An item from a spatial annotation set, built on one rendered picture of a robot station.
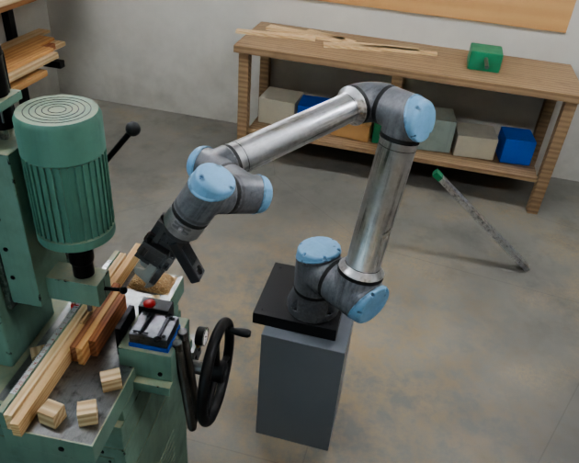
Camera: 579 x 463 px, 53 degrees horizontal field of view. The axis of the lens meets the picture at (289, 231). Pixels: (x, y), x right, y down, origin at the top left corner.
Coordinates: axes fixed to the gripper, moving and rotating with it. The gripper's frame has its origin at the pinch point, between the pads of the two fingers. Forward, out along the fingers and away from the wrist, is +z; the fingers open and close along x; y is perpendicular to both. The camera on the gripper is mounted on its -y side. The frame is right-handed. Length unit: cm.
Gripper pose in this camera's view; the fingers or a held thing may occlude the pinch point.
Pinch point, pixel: (150, 285)
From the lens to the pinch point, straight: 145.8
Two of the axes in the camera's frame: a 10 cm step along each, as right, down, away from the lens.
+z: -5.5, 6.4, 5.4
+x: -1.7, 5.4, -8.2
